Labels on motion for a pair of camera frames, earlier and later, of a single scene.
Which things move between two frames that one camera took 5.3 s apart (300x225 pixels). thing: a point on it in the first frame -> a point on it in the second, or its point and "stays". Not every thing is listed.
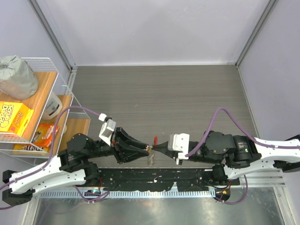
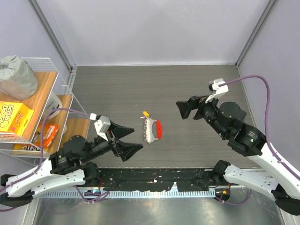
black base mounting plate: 186,179 stays
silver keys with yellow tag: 148,148 -> 146,114
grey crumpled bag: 17,79 stays
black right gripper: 163,147 -> 196,101
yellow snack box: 14,117 stays
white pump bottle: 53,107 stays
